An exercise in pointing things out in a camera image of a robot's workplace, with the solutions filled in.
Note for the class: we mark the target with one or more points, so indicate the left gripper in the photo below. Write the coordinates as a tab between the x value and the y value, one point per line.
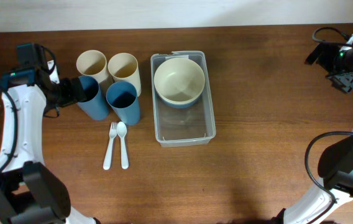
68	83

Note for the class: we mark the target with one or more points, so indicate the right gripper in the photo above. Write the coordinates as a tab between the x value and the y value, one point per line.
345	82

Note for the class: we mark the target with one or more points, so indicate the blue cup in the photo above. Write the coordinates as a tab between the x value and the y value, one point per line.
124	100
95	105

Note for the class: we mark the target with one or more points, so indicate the blue bowl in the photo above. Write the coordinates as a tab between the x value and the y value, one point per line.
179	106

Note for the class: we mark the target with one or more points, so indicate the cream bowl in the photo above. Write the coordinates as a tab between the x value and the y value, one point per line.
179	75
179	98

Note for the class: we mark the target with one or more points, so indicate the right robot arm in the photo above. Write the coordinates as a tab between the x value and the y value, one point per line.
334	186

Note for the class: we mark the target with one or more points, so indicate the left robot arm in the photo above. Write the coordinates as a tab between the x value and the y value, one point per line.
29	192

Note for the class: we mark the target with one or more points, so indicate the clear plastic container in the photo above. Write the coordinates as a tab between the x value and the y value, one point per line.
194	125

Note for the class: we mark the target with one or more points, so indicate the cream cup back left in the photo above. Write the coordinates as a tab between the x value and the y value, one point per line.
93	63

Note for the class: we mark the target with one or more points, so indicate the cream cup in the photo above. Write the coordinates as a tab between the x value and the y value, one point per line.
125	67
93	63

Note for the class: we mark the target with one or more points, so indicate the white plastic fork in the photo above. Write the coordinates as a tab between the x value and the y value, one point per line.
108	155

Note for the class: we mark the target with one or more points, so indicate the cream cup back right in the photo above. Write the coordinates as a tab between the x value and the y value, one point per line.
125	67

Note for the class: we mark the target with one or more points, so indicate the white plastic spoon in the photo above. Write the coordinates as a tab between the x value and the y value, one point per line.
121	132

